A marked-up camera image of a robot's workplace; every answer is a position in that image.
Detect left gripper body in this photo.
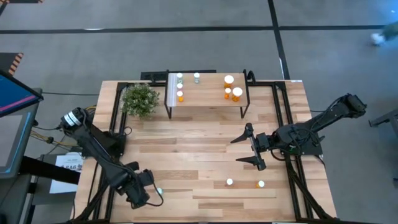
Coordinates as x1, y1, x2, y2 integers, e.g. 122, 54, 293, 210
134, 169, 155, 208

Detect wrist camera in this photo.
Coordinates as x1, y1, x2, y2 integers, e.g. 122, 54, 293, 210
257, 132, 275, 152
123, 172, 142, 195

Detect black floor cable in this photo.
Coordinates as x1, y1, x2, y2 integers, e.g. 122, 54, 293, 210
42, 91, 101, 96

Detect thick black cable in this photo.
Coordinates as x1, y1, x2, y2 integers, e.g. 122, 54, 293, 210
244, 68, 258, 86

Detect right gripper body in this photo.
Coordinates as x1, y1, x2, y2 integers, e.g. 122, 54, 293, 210
246, 122, 268, 172

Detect green plant in black pot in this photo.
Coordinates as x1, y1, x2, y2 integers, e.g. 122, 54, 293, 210
120, 82, 161, 119

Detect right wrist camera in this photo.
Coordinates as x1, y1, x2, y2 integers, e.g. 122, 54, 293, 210
257, 132, 275, 152

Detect black mat, orange striped edge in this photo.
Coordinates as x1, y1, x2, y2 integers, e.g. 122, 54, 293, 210
0, 0, 45, 4
0, 52, 24, 77

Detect wooden shelf, black legs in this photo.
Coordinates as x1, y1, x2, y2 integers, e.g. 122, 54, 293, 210
164, 70, 251, 120

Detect white printed paper sheet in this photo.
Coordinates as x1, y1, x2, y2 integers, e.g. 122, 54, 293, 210
49, 151, 85, 194

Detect person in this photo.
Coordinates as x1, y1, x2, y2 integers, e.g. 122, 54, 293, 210
369, 22, 398, 47

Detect tilted blue-screen monitor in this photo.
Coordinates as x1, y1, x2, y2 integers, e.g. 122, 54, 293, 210
0, 70, 44, 118

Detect grey workstation cart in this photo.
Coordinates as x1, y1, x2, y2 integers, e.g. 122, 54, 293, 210
0, 88, 44, 224

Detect black cart crossbar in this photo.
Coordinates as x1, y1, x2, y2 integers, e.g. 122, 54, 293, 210
19, 155, 81, 185

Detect grey metal stand leg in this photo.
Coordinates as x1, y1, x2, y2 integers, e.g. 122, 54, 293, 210
368, 108, 398, 133

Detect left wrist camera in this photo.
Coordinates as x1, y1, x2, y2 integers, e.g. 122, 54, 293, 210
123, 172, 142, 195

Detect black aluminium table frame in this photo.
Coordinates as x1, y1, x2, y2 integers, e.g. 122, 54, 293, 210
67, 68, 340, 224

